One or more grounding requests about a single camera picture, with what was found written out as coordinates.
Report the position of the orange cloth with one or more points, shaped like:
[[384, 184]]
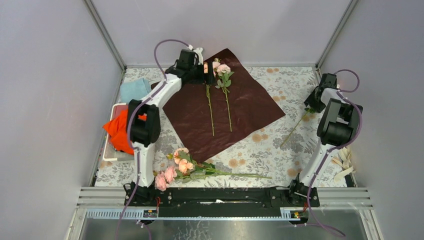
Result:
[[117, 131]]

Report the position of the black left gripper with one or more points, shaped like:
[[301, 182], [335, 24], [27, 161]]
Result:
[[202, 78]]

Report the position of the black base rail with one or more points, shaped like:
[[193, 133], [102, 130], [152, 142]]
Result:
[[186, 202]]

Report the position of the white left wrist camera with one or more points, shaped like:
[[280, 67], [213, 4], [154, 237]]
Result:
[[199, 60]]

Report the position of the floral patterned table mat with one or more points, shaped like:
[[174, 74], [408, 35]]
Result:
[[260, 152]]

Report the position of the light blue cloth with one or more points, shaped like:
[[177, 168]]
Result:
[[134, 90]]

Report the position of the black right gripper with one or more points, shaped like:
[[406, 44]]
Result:
[[317, 108]]

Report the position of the cream ribbon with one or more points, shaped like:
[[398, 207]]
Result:
[[344, 160]]

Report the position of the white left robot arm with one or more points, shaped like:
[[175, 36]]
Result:
[[143, 118]]

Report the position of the dark red wrapping paper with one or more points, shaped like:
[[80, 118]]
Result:
[[251, 109]]

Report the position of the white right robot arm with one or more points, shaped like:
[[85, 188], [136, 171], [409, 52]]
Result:
[[340, 124]]

